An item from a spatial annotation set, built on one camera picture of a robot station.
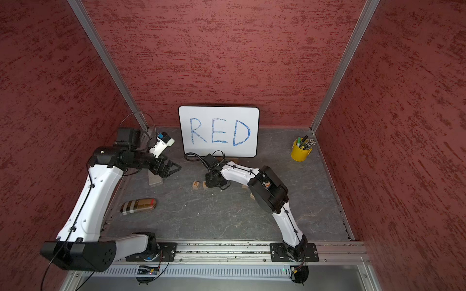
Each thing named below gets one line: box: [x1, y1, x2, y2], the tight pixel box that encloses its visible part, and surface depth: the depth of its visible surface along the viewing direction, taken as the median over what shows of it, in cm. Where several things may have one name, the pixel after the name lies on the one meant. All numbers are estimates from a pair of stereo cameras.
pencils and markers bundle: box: [296, 135, 317, 150], surface depth 102 cm
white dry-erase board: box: [178, 106, 261, 158], surface depth 94 cm
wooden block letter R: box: [192, 180, 200, 191], surface depth 94 cm
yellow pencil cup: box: [291, 138, 313, 162], surface depth 102 cm
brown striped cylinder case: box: [120, 198, 158, 216], surface depth 85 cm
